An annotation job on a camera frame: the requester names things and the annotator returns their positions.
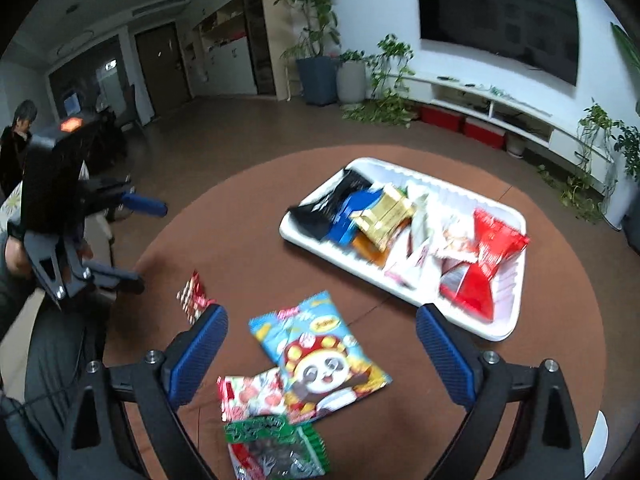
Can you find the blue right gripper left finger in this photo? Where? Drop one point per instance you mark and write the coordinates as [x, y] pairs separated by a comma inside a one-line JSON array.
[[192, 352]]

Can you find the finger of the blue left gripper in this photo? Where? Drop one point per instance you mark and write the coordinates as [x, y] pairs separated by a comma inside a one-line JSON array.
[[114, 280], [144, 205]]

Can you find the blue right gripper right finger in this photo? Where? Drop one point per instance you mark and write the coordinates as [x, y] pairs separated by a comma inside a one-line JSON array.
[[449, 353]]

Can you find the strawberry print snack packet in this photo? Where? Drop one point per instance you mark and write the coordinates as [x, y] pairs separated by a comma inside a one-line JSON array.
[[243, 397]]

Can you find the dark red patterned snack packet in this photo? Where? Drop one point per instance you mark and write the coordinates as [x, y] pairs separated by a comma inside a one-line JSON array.
[[193, 299]]

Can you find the red snack bag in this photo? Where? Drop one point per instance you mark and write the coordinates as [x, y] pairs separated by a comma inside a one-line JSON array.
[[468, 285]]

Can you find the panda cartoon snack bag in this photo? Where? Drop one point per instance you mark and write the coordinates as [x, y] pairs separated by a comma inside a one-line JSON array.
[[322, 365]]

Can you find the gold snack packet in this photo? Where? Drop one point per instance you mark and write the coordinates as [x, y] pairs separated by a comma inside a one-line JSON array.
[[381, 220]]

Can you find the black snack bag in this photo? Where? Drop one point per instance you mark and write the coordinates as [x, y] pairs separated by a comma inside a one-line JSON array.
[[316, 218]]

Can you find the pink snack bar packet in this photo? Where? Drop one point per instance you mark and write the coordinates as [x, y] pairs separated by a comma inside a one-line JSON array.
[[404, 262]]

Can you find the white orange snack packet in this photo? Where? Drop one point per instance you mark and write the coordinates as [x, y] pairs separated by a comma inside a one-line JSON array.
[[454, 238]]

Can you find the orange snack bar packet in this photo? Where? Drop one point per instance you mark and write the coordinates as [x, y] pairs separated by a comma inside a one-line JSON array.
[[369, 252]]

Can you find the person left hand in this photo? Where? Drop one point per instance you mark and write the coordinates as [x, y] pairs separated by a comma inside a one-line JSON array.
[[16, 257]]

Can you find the person in background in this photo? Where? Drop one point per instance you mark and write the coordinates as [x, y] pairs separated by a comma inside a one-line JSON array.
[[14, 143]]

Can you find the green dark snack packet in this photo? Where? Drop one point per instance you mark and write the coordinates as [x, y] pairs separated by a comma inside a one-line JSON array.
[[269, 447]]

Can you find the dark blue plant pot left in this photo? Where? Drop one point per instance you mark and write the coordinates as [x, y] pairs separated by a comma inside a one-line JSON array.
[[317, 76]]

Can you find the red storage box right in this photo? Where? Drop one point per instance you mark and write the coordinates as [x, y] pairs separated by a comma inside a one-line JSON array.
[[485, 133]]

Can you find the red storage box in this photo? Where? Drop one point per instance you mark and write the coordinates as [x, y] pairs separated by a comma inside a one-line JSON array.
[[485, 133], [441, 118]]

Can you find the white plant pot left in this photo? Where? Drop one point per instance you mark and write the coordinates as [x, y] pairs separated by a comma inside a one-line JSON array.
[[351, 82]]

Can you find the tall white plant pot right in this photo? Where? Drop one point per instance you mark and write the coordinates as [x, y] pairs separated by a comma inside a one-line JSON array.
[[622, 195]]

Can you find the red storage box left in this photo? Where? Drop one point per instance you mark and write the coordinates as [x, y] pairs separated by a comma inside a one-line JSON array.
[[441, 118]]

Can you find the white tv cabinet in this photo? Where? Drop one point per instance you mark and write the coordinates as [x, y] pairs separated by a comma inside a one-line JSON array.
[[541, 128]]

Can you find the wall mounted television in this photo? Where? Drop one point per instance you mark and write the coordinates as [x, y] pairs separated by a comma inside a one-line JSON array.
[[543, 34]]

